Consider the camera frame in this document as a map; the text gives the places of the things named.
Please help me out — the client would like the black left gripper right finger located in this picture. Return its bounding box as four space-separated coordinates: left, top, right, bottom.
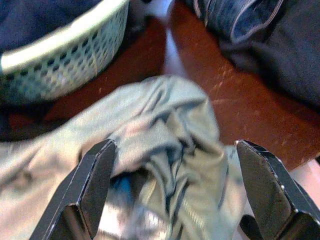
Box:
234 139 320 240

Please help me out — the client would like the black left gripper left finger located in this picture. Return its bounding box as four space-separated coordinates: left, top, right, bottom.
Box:
29 138 118 240

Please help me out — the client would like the grey green t-shirt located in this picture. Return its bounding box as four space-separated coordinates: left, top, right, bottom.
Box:
0 74 251 240

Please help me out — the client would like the blue denim jacket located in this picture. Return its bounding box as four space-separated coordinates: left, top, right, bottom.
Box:
184 0 286 45

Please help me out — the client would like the dark navy garment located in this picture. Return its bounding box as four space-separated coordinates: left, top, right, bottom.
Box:
219 0 320 111

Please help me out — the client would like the white plastic mesh basket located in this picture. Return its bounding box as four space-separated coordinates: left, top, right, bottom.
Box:
0 0 131 101

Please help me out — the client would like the dark blue cloth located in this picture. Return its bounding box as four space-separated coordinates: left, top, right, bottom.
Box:
0 0 101 55

